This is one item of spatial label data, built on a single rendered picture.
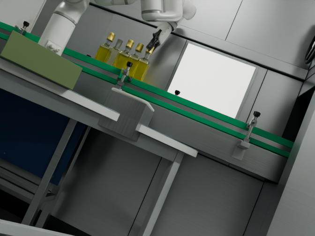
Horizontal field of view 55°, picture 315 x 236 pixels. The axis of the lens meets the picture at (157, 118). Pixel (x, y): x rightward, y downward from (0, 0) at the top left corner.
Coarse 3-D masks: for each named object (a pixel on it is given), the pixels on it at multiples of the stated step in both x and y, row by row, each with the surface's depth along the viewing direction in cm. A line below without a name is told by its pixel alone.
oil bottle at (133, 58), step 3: (132, 54) 163; (135, 54) 163; (129, 57) 162; (132, 57) 162; (135, 57) 162; (138, 57) 162; (129, 60) 162; (132, 60) 161; (135, 60) 161; (126, 63) 162; (135, 63) 161; (126, 66) 161; (132, 66) 161; (129, 69) 161; (132, 69) 161; (129, 72) 161; (132, 72) 161; (129, 75) 160
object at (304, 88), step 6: (312, 60) 167; (312, 66) 161; (312, 72) 156; (306, 78) 164; (312, 78) 151; (306, 84) 158; (312, 84) 147; (300, 90) 165; (306, 90) 153; (312, 90) 149; (300, 96) 163; (306, 96) 160
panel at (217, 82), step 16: (192, 48) 174; (192, 64) 173; (208, 64) 172; (224, 64) 170; (240, 64) 169; (176, 80) 172; (192, 80) 171; (208, 80) 170; (224, 80) 169; (240, 80) 168; (192, 96) 170; (208, 96) 169; (224, 96) 168; (240, 96) 167; (224, 112) 166
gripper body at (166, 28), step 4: (160, 24) 160; (164, 24) 160; (168, 24) 160; (160, 28) 160; (164, 28) 160; (168, 28) 161; (172, 28) 163; (156, 32) 160; (164, 32) 160; (168, 32) 164; (160, 36) 159; (164, 36) 162; (160, 40) 163; (164, 40) 167
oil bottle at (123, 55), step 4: (120, 52) 163; (124, 52) 163; (128, 52) 165; (120, 56) 163; (124, 56) 162; (128, 56) 163; (116, 60) 163; (120, 60) 162; (124, 60) 162; (116, 64) 162; (120, 64) 162; (124, 64) 162; (120, 68) 162
